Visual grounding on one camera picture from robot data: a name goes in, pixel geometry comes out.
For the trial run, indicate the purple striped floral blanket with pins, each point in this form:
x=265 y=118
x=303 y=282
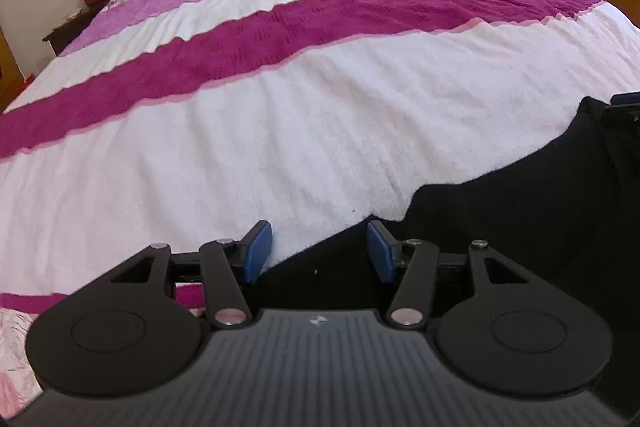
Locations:
x=250 y=117

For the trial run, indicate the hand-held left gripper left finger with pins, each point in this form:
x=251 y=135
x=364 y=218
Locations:
x=257 y=252

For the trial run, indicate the light wooden wardrobe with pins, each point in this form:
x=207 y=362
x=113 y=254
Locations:
x=7 y=77

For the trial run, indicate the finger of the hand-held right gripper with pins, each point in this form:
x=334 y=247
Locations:
x=625 y=112

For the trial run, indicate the dark wooden nightstand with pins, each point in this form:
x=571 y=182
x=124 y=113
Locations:
x=70 y=29

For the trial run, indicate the black garment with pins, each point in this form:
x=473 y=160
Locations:
x=510 y=217

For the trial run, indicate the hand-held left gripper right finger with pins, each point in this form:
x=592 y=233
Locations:
x=380 y=252

